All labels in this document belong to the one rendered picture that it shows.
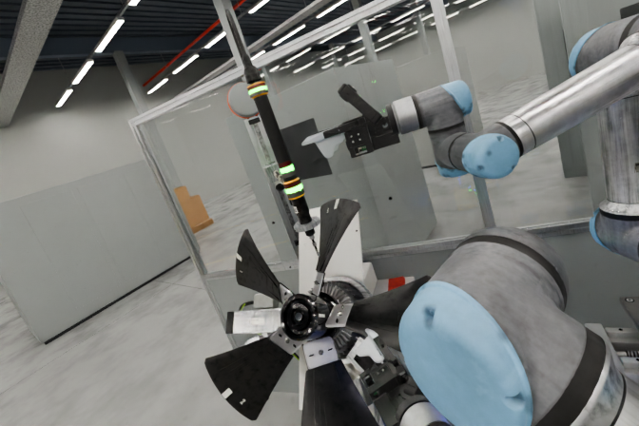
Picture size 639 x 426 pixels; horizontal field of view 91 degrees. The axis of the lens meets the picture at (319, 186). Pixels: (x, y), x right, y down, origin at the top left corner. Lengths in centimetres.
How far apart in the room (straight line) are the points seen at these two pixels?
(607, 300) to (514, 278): 144
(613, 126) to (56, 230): 605
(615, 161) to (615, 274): 84
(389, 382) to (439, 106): 54
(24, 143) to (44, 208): 712
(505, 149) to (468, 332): 37
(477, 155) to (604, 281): 122
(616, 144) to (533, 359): 69
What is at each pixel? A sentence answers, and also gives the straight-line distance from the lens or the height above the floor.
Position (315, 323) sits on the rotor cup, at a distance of 88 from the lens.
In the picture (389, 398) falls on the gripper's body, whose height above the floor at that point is 119.
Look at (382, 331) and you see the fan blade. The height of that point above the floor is 118.
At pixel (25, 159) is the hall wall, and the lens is 1295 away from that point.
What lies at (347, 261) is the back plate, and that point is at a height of 119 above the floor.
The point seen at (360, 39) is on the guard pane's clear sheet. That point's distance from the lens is 143.
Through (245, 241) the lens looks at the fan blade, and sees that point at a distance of 108.
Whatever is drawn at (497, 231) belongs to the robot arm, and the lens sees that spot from 40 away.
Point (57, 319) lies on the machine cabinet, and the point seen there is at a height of 25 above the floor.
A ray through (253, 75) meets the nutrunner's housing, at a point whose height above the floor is 183.
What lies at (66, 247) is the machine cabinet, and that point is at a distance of 609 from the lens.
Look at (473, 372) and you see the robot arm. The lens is 30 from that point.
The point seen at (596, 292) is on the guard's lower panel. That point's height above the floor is 68.
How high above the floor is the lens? 169
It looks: 11 degrees down
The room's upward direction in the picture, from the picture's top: 19 degrees counter-clockwise
